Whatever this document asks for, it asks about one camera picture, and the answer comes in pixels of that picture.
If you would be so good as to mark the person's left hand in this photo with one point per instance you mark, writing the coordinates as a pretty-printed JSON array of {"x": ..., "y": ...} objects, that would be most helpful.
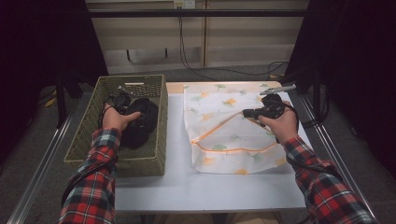
[{"x": 115, "y": 119}]

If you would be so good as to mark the green woven basket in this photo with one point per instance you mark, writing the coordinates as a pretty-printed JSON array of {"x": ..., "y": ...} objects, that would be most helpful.
[{"x": 146, "y": 161}]

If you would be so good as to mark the aluminium floor rail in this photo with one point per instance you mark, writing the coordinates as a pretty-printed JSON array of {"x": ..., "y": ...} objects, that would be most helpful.
[
  {"x": 35, "y": 180},
  {"x": 340, "y": 161}
]

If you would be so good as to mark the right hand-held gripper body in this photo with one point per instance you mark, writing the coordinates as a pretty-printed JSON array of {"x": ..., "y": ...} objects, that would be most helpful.
[{"x": 272, "y": 107}]

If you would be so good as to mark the person's right hand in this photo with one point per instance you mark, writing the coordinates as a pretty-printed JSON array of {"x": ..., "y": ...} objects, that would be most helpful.
[{"x": 285, "y": 127}]

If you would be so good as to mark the black metal stand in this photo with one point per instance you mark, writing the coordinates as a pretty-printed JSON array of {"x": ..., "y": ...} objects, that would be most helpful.
[
  {"x": 316, "y": 93},
  {"x": 59, "y": 102}
]

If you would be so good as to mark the yellow floor marker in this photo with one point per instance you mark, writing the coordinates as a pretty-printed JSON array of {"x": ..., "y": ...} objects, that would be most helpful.
[{"x": 50, "y": 102}]

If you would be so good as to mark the white wall socket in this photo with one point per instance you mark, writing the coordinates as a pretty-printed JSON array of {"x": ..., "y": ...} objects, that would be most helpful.
[{"x": 184, "y": 3}]

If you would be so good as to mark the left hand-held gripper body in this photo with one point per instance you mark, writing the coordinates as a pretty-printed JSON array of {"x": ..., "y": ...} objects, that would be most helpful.
[{"x": 123, "y": 101}]

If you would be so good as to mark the black garment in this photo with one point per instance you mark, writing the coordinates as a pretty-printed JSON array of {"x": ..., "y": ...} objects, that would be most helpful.
[{"x": 141, "y": 124}]

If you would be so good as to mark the person's beige trousers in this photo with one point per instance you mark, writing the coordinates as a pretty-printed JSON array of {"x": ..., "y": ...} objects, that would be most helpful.
[{"x": 255, "y": 219}]

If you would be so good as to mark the black curtain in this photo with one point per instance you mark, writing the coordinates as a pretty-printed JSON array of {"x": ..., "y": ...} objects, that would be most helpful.
[
  {"x": 31, "y": 46},
  {"x": 367, "y": 62}
]

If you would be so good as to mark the white leaf-print mesh laundry bag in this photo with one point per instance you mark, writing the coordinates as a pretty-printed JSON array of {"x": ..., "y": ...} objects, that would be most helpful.
[{"x": 236, "y": 140}]

